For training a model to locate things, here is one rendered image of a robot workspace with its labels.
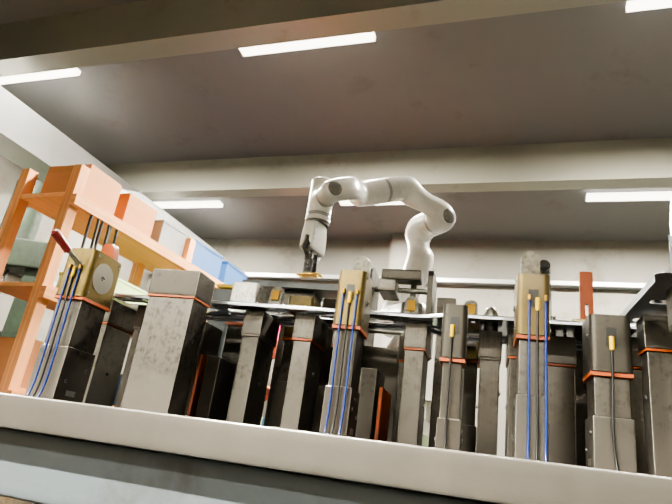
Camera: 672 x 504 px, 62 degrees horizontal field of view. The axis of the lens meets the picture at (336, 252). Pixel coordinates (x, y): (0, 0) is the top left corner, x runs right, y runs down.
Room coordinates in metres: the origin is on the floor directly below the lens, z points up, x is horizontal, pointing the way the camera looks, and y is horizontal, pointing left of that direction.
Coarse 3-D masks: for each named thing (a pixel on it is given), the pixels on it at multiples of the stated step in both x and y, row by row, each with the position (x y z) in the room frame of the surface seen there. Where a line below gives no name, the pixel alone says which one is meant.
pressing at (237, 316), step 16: (128, 304) 1.51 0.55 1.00; (224, 304) 1.35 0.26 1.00; (240, 304) 1.29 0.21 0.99; (256, 304) 1.28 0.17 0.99; (272, 304) 1.27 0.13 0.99; (224, 320) 1.51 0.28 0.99; (240, 320) 1.49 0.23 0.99; (288, 320) 1.43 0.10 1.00; (400, 320) 1.26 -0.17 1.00; (416, 320) 1.24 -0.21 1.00; (432, 320) 1.22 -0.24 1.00; (480, 320) 1.17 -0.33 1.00; (496, 320) 1.15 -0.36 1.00; (512, 320) 1.09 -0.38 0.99; (560, 320) 1.07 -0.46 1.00; (576, 336) 1.19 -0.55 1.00
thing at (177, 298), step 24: (168, 288) 1.21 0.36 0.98; (192, 288) 1.20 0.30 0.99; (168, 312) 1.22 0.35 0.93; (192, 312) 1.21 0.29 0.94; (144, 336) 1.23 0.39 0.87; (168, 336) 1.21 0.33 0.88; (192, 336) 1.23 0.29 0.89; (144, 360) 1.22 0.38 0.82; (168, 360) 1.21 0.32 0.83; (192, 360) 1.25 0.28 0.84; (144, 384) 1.22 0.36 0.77; (168, 384) 1.20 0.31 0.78; (144, 408) 1.22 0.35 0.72; (168, 408) 1.20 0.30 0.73
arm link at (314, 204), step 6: (312, 180) 1.70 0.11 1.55; (318, 180) 1.67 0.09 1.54; (324, 180) 1.67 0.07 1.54; (312, 186) 1.69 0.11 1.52; (318, 186) 1.67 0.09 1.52; (312, 192) 1.68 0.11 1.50; (312, 198) 1.68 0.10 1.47; (312, 204) 1.68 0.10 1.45; (318, 204) 1.67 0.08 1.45; (312, 210) 1.68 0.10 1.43; (318, 210) 1.67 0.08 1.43; (324, 210) 1.68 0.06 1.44; (330, 210) 1.69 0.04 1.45; (330, 216) 1.70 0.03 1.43
